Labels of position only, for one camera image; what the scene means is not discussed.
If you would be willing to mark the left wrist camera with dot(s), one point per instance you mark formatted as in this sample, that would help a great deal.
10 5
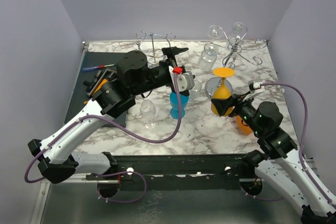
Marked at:
184 81

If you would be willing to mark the scrolled chrome glass rack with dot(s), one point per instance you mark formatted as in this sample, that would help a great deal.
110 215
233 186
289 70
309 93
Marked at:
236 50

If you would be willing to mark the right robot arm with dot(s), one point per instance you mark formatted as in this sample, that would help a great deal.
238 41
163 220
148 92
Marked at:
279 162

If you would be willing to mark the orange plastic goblet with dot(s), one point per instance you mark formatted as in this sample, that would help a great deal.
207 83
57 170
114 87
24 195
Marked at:
243 127

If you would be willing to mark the blue handled screwdriver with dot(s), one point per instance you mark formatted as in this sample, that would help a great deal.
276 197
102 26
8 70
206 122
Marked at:
96 68

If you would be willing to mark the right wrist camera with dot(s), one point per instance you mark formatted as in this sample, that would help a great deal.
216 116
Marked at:
255 88

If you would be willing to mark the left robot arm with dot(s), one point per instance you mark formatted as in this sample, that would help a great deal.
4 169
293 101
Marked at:
56 157

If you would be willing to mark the tall clear flute glass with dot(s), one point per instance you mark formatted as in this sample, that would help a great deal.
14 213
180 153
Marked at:
215 32

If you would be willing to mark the short ribbed clear glass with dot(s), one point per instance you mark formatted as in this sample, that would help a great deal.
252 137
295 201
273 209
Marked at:
195 92

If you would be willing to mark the clear stemmed wine glass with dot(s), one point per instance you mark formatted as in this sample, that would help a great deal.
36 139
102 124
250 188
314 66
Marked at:
148 111

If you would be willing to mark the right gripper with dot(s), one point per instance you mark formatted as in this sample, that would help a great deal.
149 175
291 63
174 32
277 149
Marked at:
222 104

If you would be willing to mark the clear ribbed wine glass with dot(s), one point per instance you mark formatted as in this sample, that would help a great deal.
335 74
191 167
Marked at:
238 32

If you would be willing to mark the aluminium rail frame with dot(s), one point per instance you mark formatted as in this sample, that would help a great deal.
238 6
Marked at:
201 132

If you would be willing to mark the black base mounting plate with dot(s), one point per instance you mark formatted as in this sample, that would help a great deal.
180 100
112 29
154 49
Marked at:
178 172

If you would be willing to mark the black orange hammer tool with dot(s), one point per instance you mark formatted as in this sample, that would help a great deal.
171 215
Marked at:
100 78

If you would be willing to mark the yellow plastic goblet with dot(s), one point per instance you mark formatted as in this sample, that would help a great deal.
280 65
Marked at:
222 92

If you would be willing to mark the small clear wine glass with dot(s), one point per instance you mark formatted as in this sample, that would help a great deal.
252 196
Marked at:
208 56

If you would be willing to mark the round chrome glass rack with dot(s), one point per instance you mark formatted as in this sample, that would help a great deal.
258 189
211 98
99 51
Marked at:
151 45

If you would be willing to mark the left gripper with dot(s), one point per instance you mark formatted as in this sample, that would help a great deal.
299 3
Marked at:
170 62

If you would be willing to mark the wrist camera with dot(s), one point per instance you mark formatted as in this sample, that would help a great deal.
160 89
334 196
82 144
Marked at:
184 81
255 88

